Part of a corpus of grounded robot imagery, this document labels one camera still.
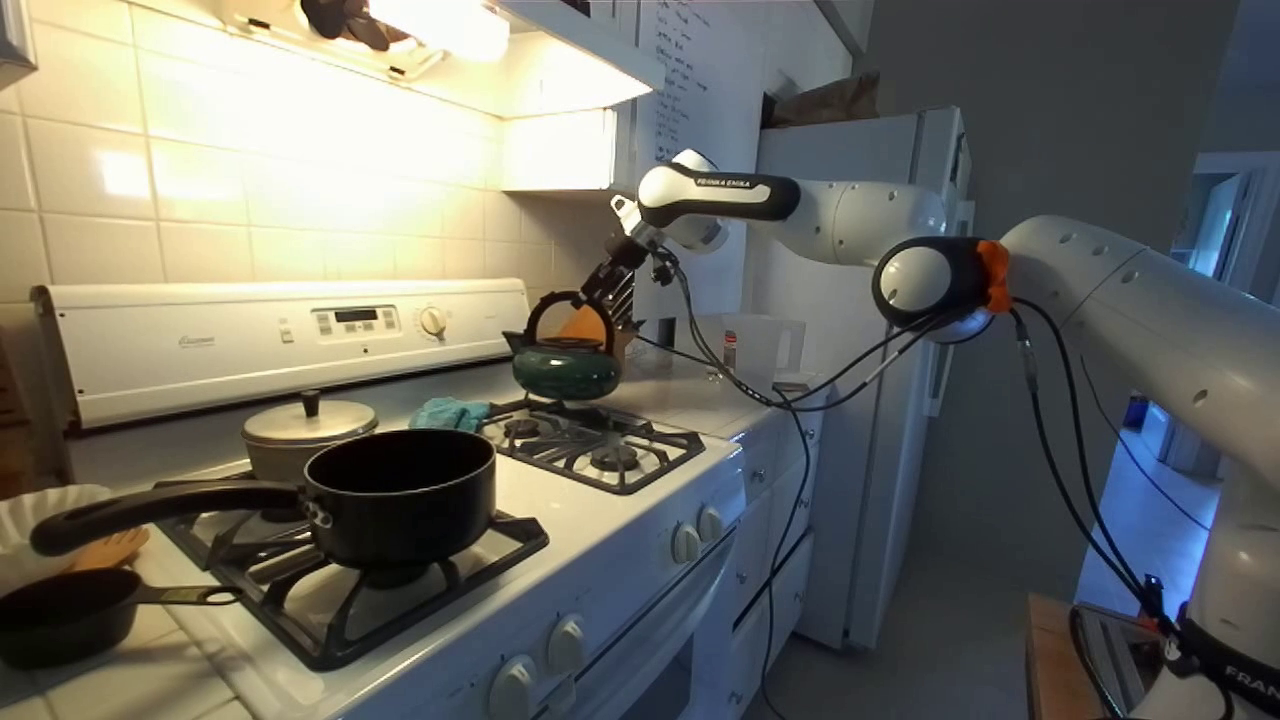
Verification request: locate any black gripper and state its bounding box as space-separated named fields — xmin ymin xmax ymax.
xmin=586 ymin=229 xmax=675 ymax=322

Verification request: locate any dark green tea kettle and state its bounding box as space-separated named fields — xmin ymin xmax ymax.
xmin=501 ymin=289 xmax=627 ymax=409

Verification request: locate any black burner grate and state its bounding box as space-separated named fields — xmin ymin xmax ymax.
xmin=158 ymin=508 xmax=554 ymax=676
xmin=476 ymin=399 xmax=707 ymax=499

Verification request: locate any teal blue cloth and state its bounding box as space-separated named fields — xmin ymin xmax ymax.
xmin=407 ymin=393 xmax=497 ymax=437

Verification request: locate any white range hood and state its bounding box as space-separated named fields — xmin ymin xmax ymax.
xmin=132 ymin=0 xmax=658 ymax=196

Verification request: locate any brown cardboard box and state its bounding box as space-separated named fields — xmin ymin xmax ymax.
xmin=755 ymin=69 xmax=888 ymax=131

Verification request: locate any silver lidded saucepan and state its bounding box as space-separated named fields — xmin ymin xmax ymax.
xmin=235 ymin=390 xmax=380 ymax=489

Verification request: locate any white refrigerator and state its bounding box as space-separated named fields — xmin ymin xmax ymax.
xmin=753 ymin=106 xmax=978 ymax=658

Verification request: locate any white drawer cabinet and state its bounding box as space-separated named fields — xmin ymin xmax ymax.
xmin=723 ymin=376 xmax=836 ymax=720

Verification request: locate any white gas stove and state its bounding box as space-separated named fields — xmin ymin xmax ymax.
xmin=30 ymin=278 xmax=753 ymax=720

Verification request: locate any wooden platform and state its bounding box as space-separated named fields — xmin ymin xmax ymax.
xmin=1023 ymin=594 xmax=1111 ymax=720

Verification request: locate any white plate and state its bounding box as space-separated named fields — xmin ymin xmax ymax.
xmin=0 ymin=482 xmax=154 ymax=596

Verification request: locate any small black frying pan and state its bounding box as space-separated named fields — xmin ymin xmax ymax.
xmin=0 ymin=568 xmax=235 ymax=674

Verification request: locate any black power cable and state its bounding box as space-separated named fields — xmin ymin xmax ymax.
xmin=728 ymin=382 xmax=816 ymax=720

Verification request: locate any black saucepan with handle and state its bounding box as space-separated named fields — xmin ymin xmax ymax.
xmin=30 ymin=429 xmax=501 ymax=579

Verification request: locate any white oven door handle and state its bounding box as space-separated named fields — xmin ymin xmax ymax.
xmin=557 ymin=531 xmax=745 ymax=720

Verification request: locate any black robot arm cable bundle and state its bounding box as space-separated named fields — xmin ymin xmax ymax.
xmin=652 ymin=243 xmax=1232 ymax=698

